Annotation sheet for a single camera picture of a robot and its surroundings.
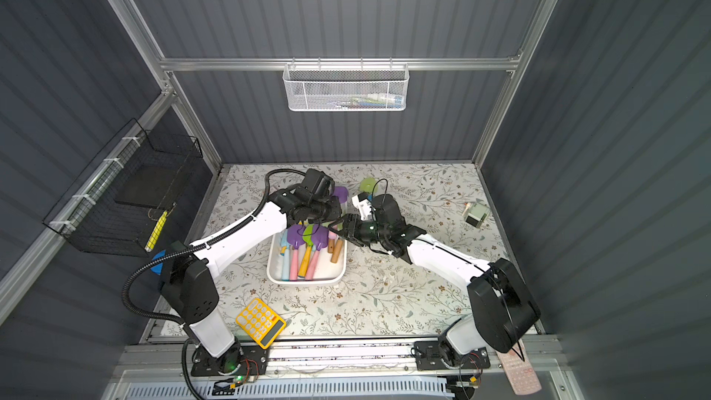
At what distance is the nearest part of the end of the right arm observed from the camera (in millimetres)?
633

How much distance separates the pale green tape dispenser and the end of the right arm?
43cm

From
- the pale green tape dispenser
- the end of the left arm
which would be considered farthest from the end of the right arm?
the pale green tape dispenser

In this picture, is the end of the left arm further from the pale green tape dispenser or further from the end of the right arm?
the pale green tape dispenser

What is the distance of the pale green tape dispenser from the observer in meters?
0.99
